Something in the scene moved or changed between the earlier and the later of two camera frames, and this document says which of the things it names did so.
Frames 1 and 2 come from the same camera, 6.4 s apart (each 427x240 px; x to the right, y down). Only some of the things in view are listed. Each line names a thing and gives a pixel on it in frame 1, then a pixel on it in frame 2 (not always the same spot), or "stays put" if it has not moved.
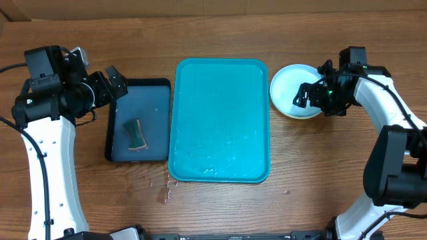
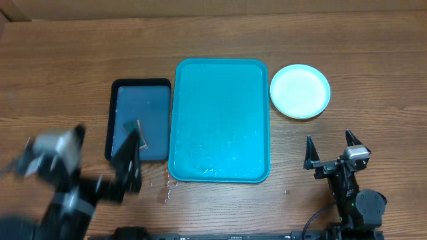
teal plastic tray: [219, 120] stays put
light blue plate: [285, 86] stays put
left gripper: [107, 94] -> [127, 179]
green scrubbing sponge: [137, 141] stays put
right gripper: [315, 96] -> [330, 167]
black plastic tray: [147, 100] stays put
